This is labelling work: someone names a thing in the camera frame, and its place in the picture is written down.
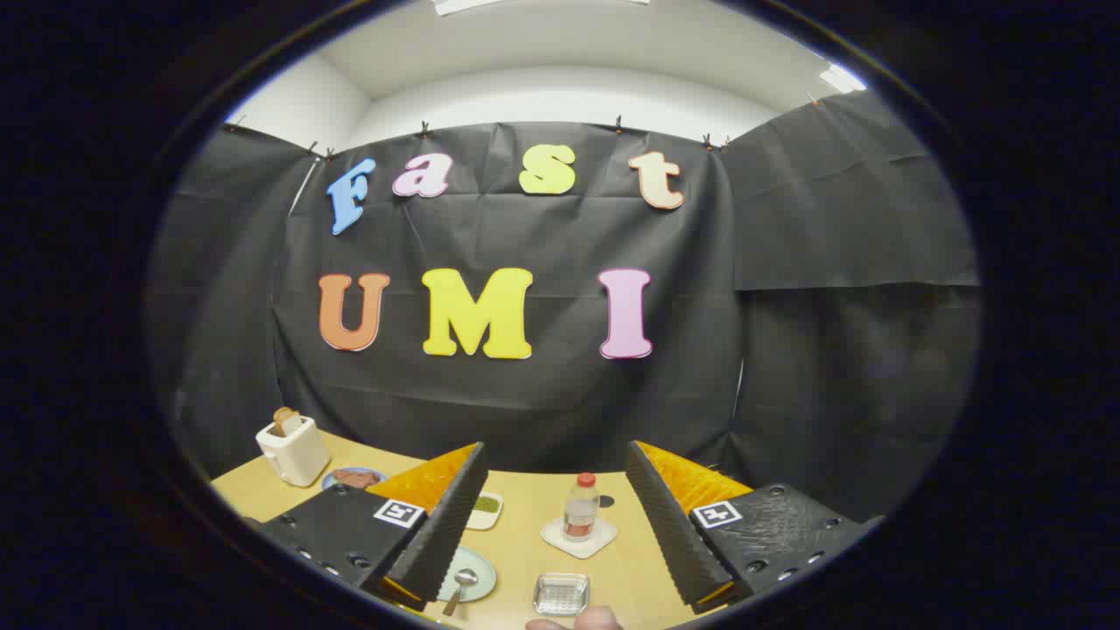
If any perforated metal basket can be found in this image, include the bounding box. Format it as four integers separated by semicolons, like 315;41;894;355
532;572;591;617

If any red capped water bottle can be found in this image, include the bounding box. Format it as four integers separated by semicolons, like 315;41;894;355
563;472;601;543

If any blue plate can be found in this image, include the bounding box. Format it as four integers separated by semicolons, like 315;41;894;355
321;467;388;493

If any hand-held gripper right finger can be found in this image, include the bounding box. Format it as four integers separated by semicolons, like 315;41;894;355
625;440;885;615

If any ceiling light panel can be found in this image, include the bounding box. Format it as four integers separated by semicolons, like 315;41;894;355
433;0;653;17
820;61;867;94

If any white toaster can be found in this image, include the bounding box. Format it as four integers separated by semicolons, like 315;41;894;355
255;416;332;488

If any white square coaster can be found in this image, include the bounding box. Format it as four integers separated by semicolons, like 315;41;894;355
540;516;619;560

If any white divided grain dish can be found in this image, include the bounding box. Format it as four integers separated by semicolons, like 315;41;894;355
464;492;505;531

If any light green plate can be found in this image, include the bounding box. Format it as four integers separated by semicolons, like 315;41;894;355
435;546;498;604

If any wooden handled metal spoon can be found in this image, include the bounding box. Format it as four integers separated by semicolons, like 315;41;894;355
441;568;480;618

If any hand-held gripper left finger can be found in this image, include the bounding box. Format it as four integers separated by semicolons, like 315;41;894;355
254;442;489;613

